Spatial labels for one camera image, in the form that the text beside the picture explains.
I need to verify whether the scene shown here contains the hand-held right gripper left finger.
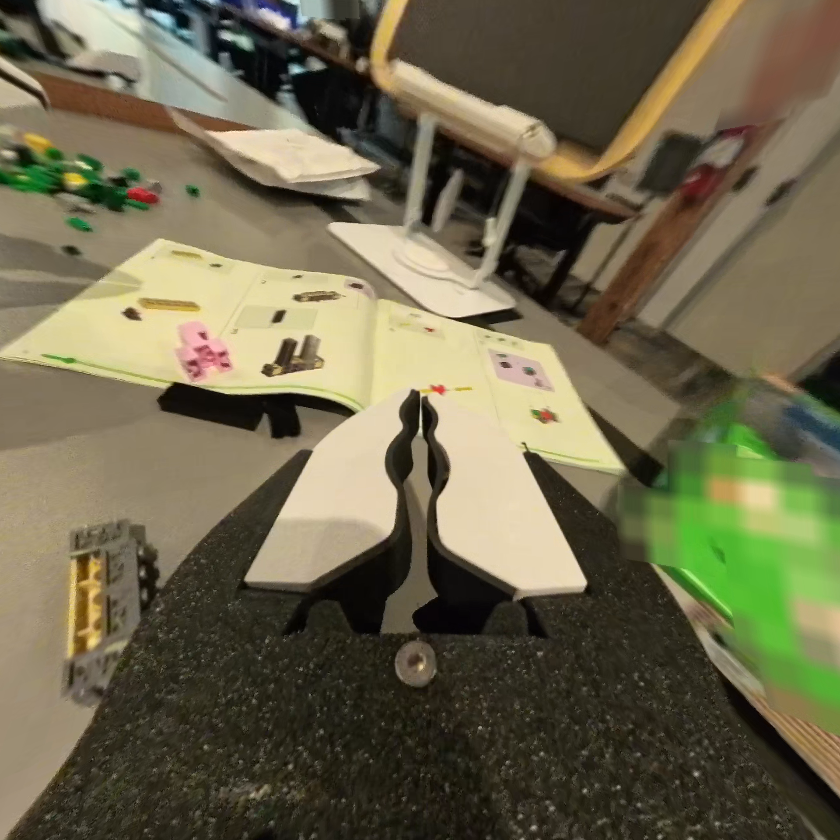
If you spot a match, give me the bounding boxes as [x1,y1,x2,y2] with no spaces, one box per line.
[243,387,422,635]

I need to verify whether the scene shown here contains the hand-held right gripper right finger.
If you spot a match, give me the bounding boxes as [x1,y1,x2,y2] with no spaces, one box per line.
[412,394,589,635]

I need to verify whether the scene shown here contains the grey and yellow brick assembly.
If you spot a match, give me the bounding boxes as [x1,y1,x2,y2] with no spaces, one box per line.
[60,517,160,707]

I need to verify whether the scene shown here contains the grey desk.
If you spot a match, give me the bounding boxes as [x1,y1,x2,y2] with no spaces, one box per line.
[0,105,840,840]

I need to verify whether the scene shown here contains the black brick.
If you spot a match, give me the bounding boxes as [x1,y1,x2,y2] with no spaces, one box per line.
[156,382,304,441]

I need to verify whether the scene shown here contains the pale green instruction booklet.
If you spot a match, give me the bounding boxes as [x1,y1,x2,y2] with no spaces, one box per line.
[0,238,629,476]

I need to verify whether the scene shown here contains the pink brick assembly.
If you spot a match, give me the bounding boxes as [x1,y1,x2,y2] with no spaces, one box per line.
[175,320,235,384]

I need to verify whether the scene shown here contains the white lamp stand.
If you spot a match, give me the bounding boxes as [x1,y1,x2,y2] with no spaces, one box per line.
[327,58,560,320]

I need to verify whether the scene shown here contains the green cardboard box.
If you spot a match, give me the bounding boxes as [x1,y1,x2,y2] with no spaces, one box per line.
[617,377,840,791]

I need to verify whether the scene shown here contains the white paper bags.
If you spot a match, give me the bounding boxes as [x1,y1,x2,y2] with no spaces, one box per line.
[166,107,383,202]

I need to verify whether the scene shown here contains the wood-edged background table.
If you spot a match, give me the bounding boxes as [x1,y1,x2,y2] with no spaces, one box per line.
[220,0,641,221]

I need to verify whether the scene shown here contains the pile of green bricks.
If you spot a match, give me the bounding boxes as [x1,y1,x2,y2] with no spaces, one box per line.
[0,126,203,258]

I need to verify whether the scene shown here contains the grey panel with yellow rim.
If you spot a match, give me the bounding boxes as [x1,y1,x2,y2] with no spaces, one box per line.
[369,0,747,186]

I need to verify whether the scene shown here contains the wooden post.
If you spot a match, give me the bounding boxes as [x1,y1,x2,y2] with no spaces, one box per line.
[576,125,785,347]

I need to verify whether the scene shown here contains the dark wall box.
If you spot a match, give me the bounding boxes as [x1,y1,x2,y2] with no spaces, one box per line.
[645,133,704,196]

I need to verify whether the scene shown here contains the red wall fixture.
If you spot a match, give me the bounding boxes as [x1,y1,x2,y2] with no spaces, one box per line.
[681,130,746,199]

